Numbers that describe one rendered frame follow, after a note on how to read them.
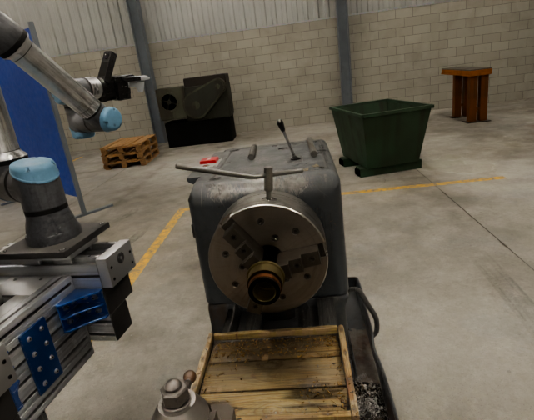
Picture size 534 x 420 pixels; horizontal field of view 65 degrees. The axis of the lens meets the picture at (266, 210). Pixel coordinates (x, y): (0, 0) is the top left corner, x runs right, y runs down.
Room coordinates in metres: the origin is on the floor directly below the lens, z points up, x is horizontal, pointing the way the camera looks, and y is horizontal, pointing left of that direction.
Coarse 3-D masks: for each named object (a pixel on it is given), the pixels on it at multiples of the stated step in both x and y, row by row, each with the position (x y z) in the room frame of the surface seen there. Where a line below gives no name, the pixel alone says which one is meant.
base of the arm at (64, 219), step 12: (36, 216) 1.12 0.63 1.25; (48, 216) 1.12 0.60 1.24; (60, 216) 1.14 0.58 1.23; (72, 216) 1.18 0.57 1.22; (36, 228) 1.11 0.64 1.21; (48, 228) 1.11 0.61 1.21; (60, 228) 1.13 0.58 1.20; (72, 228) 1.15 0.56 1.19; (36, 240) 1.10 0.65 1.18; (48, 240) 1.10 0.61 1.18; (60, 240) 1.11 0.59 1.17
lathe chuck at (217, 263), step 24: (240, 216) 1.00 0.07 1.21; (264, 216) 0.99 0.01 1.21; (288, 216) 0.99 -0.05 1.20; (312, 216) 1.04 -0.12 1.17; (216, 240) 1.01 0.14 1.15; (264, 240) 0.99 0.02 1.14; (288, 240) 0.99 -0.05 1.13; (312, 240) 0.98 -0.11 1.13; (216, 264) 1.01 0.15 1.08; (240, 264) 1.00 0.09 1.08; (240, 288) 1.00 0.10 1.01; (288, 288) 0.99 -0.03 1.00; (312, 288) 0.98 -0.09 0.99
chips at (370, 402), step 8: (360, 376) 1.08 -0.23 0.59; (360, 384) 1.07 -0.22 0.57; (368, 384) 1.08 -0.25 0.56; (376, 384) 1.09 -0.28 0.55; (360, 392) 1.04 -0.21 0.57; (368, 392) 1.05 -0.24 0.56; (376, 392) 1.05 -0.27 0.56; (360, 400) 0.99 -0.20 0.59; (368, 400) 1.00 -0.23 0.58; (376, 400) 1.02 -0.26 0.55; (360, 408) 0.96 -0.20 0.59; (368, 408) 0.98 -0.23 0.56; (376, 408) 0.99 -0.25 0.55; (384, 408) 0.99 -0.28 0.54; (360, 416) 0.92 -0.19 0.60; (368, 416) 0.92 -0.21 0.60; (376, 416) 0.93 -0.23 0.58; (384, 416) 0.96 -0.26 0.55
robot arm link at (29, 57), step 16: (0, 16) 1.18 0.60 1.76; (0, 32) 1.16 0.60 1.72; (16, 32) 1.19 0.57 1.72; (0, 48) 1.17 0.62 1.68; (16, 48) 1.18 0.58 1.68; (32, 48) 1.22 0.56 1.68; (16, 64) 1.22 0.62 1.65; (32, 64) 1.22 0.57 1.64; (48, 64) 1.25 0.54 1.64; (48, 80) 1.25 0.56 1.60; (64, 80) 1.28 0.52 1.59; (64, 96) 1.28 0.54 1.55; (80, 96) 1.31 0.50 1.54; (80, 112) 1.33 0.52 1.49; (96, 112) 1.34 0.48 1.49; (112, 112) 1.36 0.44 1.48; (96, 128) 1.38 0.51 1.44; (112, 128) 1.36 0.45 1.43
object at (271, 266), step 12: (252, 264) 0.91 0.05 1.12; (264, 264) 0.90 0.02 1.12; (276, 264) 0.90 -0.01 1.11; (252, 276) 0.88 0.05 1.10; (264, 276) 0.85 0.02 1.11; (276, 276) 0.87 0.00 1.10; (252, 288) 0.85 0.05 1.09; (264, 288) 0.91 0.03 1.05; (276, 288) 0.84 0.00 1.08; (252, 300) 0.85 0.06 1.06; (264, 300) 0.85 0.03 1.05; (276, 300) 0.85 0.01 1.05
